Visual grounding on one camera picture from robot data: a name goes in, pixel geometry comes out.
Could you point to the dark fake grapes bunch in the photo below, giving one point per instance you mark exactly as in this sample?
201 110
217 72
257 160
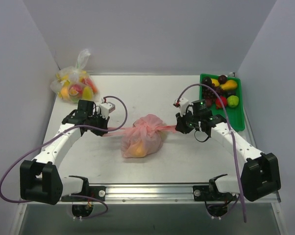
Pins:
209 94

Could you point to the aluminium front rail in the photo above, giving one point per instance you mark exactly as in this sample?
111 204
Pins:
150 193

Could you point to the black fake fruit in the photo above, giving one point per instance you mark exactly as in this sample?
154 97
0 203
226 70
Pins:
230 93

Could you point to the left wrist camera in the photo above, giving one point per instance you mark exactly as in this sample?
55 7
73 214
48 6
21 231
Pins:
106 108

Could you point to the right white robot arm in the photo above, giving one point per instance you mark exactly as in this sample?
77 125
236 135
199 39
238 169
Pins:
257 173

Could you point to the green fake custard apple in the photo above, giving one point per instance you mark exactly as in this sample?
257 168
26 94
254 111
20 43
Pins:
233 101

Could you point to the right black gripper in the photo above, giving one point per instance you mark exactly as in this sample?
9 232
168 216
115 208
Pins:
181 123

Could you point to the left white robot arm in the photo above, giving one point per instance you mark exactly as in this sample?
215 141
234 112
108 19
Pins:
39 178

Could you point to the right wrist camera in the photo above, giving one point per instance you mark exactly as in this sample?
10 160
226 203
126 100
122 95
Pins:
183 105

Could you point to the dark maroon fake fruit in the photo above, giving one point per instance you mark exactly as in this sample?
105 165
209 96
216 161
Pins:
208 103

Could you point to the dark fake mangosteen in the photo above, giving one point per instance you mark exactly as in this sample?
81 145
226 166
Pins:
207 82

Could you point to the red fake pomegranate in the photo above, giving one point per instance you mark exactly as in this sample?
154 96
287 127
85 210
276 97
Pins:
221 102

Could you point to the pink plastic bag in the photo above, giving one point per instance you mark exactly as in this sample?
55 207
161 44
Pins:
145 137

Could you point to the orange yellow fake pear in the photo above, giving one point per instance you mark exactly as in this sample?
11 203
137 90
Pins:
229 85

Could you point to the dark purple fake plum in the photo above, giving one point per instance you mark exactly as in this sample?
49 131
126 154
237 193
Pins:
222 79

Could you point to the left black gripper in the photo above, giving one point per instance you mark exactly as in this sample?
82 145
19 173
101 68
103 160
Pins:
103 126

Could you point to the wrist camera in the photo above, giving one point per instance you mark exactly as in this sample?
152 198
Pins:
183 105
106 108

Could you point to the clear bag of fruits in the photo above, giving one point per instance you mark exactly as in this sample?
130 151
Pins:
72 84

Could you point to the yellow fake mango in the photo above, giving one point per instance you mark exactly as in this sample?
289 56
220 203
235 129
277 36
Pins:
215 82

